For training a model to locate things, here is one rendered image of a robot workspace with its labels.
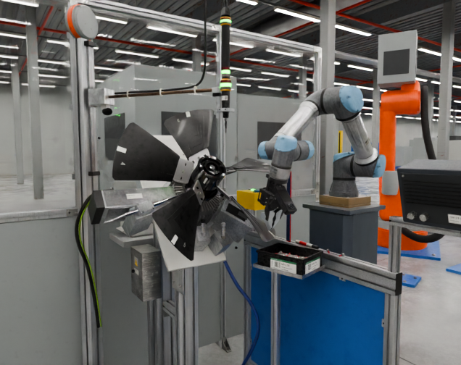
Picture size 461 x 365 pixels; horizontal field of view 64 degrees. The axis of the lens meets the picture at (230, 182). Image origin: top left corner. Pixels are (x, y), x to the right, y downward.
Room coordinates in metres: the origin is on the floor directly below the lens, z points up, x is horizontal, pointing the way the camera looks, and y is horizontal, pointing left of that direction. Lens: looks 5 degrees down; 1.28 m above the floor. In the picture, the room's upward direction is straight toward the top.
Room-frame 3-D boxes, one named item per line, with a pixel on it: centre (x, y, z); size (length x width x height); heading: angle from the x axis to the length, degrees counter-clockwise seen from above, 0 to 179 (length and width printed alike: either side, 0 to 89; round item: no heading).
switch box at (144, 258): (1.67, 0.39, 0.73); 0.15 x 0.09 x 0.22; 34
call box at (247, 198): (1.97, -0.12, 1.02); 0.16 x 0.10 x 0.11; 34
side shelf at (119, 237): (1.91, 0.42, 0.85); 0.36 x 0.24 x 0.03; 124
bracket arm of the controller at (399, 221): (1.19, -0.63, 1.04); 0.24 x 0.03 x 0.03; 34
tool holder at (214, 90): (1.52, 0.03, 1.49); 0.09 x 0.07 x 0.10; 69
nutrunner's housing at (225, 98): (1.52, 0.02, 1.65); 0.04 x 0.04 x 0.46
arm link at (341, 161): (1.96, -0.61, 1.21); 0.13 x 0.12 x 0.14; 46
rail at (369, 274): (1.64, -0.34, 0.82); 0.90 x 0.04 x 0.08; 34
